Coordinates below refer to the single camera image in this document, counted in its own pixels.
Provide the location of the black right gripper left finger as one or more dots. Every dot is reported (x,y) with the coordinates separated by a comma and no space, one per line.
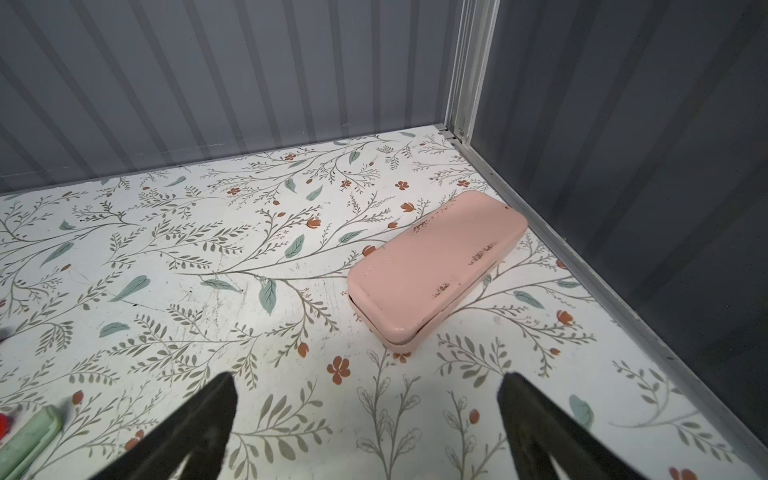
(192,441)

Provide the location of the pink glasses case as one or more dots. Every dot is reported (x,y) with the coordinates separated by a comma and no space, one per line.
(405,289)

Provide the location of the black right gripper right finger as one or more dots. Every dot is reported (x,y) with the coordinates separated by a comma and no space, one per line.
(541,436)

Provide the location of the light green pen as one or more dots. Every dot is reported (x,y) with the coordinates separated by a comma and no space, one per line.
(28,443)

